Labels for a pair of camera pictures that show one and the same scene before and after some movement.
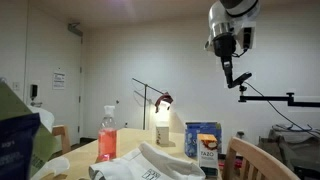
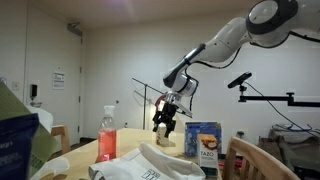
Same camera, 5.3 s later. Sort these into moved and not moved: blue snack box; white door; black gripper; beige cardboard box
Moved: black gripper
Not moved: blue snack box; white door; beige cardboard box
